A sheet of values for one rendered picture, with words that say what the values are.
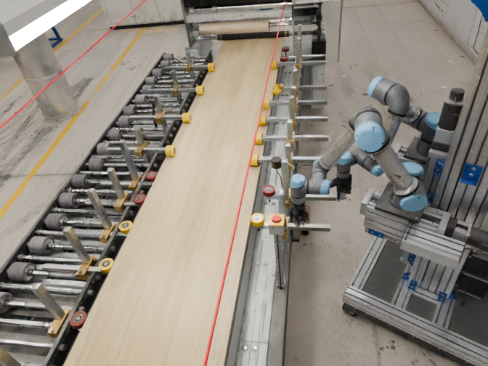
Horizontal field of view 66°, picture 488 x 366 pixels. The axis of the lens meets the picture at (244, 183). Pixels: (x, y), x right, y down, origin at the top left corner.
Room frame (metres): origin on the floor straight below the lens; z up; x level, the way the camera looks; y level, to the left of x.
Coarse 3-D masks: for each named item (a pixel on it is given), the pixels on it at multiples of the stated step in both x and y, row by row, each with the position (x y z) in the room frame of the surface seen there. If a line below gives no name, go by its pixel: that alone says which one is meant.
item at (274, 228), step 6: (270, 216) 1.20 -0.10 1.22; (282, 216) 1.19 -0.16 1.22; (270, 222) 1.17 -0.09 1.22; (276, 222) 1.16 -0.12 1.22; (282, 222) 1.16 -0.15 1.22; (270, 228) 1.15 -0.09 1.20; (276, 228) 1.15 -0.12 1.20; (282, 228) 1.14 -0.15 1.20; (270, 234) 1.15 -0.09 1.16; (276, 234) 1.15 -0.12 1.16; (282, 234) 1.14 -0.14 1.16
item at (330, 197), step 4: (272, 196) 1.72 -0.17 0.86; (276, 196) 1.72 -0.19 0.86; (308, 196) 1.67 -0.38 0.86; (312, 196) 1.67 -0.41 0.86; (316, 196) 1.66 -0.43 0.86; (320, 196) 1.66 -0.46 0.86; (324, 196) 1.65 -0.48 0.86; (328, 196) 1.65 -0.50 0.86; (332, 196) 1.64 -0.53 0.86; (328, 200) 1.64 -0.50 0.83; (332, 200) 1.63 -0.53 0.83
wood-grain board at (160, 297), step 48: (240, 48) 4.11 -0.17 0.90; (240, 96) 3.01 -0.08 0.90; (192, 144) 2.37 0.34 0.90; (240, 144) 2.28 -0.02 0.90; (192, 192) 1.81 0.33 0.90; (240, 192) 1.75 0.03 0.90; (144, 240) 1.46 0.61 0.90; (192, 240) 1.41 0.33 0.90; (240, 240) 1.36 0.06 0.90; (144, 288) 1.13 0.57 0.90; (192, 288) 1.09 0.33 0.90; (96, 336) 0.91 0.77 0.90; (144, 336) 0.88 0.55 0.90; (192, 336) 0.84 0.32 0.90
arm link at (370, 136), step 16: (368, 112) 1.35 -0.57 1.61; (368, 128) 1.25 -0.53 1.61; (368, 144) 1.23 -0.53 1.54; (384, 144) 1.23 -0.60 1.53; (384, 160) 1.23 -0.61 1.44; (400, 160) 1.25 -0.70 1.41; (400, 176) 1.21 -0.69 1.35; (400, 192) 1.20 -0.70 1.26; (416, 192) 1.18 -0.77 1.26; (416, 208) 1.16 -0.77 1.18
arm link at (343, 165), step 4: (348, 152) 1.64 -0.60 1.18; (344, 156) 1.62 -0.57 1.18; (348, 156) 1.61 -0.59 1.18; (352, 156) 1.64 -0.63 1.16; (340, 160) 1.61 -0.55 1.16; (344, 160) 1.60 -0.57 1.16; (348, 160) 1.60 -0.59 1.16; (352, 160) 1.62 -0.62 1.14; (340, 164) 1.61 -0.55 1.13; (344, 164) 1.60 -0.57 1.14; (348, 164) 1.60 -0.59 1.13; (352, 164) 1.61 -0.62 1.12; (340, 168) 1.61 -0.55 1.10; (344, 168) 1.60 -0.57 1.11; (348, 168) 1.60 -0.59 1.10; (340, 172) 1.61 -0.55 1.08; (344, 172) 1.60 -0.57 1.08; (348, 172) 1.60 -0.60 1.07
